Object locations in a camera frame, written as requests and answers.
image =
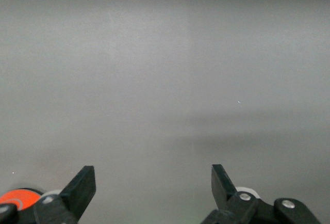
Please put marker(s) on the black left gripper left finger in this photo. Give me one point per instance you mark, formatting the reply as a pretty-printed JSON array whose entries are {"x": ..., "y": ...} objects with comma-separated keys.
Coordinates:
[{"x": 80, "y": 190}]

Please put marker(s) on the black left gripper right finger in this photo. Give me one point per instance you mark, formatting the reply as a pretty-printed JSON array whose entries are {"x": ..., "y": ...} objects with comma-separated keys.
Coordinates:
[{"x": 221, "y": 188}]

